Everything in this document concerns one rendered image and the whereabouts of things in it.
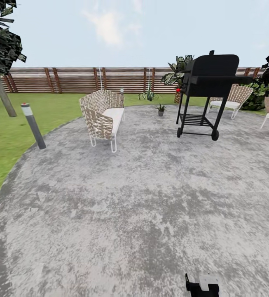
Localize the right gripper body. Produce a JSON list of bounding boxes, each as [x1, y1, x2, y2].
[[189, 283, 219, 297]]

